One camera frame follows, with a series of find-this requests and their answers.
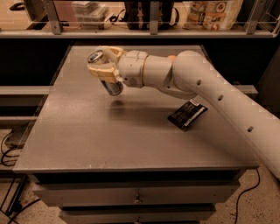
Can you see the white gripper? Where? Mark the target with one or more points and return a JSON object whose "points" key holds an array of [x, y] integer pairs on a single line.
{"points": [[131, 68]]}

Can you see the silver redbull can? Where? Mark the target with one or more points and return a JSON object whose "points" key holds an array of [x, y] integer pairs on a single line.
{"points": [[99, 58]]}

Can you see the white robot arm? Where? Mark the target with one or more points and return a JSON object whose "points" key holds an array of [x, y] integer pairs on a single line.
{"points": [[185, 76]]}

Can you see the clear plastic container stack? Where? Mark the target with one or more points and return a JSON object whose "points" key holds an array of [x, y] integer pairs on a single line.
{"points": [[89, 14]]}

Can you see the black backpack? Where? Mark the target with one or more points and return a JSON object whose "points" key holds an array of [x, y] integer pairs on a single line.
{"points": [[137, 15]]}

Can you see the orange ball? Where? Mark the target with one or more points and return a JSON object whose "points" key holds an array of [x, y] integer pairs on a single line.
{"points": [[172, 57]]}

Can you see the black snack packet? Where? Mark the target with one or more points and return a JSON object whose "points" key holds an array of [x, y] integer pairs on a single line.
{"points": [[184, 116]]}

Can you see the grey drawer cabinet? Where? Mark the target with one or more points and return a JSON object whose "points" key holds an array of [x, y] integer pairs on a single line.
{"points": [[90, 153]]}

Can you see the printed snack bag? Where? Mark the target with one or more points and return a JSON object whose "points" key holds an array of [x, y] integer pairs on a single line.
{"points": [[215, 15]]}

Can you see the upper drawer knob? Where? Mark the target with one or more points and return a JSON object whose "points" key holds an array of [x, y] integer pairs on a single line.
{"points": [[137, 200]]}

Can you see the grey metal shelf rail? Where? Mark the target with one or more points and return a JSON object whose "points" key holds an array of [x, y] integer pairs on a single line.
{"points": [[56, 19]]}

